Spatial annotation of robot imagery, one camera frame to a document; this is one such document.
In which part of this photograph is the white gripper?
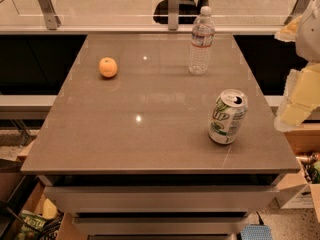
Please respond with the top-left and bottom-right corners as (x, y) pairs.
(274, 0), (320, 132)

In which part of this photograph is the clear plastic water bottle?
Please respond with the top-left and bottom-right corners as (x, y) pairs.
(189, 6), (215, 75)

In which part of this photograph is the green white soda can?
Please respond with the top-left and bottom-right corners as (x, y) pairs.
(208, 89), (248, 145)

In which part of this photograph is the black office chair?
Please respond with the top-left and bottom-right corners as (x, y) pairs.
(153, 0), (209, 24)

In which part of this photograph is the cardboard box right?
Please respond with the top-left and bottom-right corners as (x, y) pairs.
(276, 160), (320, 223)

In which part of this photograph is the cardboard box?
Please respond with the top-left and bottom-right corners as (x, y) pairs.
(0, 179), (87, 240)
(276, 160), (320, 223)

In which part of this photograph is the blue perforated basket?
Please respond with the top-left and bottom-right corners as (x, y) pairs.
(240, 225), (273, 240)

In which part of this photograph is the orange fruit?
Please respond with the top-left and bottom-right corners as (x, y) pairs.
(98, 57), (118, 78)

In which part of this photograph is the upper white drawer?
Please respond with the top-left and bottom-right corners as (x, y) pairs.
(45, 186), (278, 213)

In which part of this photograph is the white drawer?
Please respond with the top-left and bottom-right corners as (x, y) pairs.
(45, 186), (278, 213)
(72, 217), (248, 236)

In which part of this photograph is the lower white drawer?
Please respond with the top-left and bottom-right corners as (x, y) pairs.
(72, 217), (248, 236)

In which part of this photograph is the yellow object in box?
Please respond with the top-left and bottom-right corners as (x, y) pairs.
(42, 198), (58, 220)

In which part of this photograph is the cardboard box left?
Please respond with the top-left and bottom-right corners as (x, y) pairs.
(0, 179), (87, 240)

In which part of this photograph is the green snack bag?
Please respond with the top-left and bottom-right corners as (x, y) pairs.
(14, 210), (47, 240)

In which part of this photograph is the right metal railing bracket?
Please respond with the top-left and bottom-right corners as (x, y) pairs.
(284, 0), (311, 24)

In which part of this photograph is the metal railing bracket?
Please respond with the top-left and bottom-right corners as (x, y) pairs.
(284, 0), (311, 24)
(168, 0), (179, 30)
(37, 0), (61, 30)

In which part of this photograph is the middle metal railing bracket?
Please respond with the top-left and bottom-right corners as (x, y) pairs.
(168, 0), (179, 30)

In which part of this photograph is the left metal railing bracket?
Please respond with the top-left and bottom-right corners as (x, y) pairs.
(37, 0), (61, 30)

